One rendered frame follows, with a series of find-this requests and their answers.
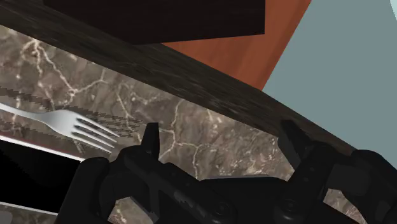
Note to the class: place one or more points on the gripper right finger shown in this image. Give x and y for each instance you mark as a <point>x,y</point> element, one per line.
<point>313,167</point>

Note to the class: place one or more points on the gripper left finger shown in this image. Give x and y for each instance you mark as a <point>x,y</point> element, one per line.
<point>136,173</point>

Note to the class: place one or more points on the silver fork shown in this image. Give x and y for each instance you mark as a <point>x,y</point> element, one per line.
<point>62,121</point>

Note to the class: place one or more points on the black tablet with white rim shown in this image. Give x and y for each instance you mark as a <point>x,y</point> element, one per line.
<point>31,173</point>

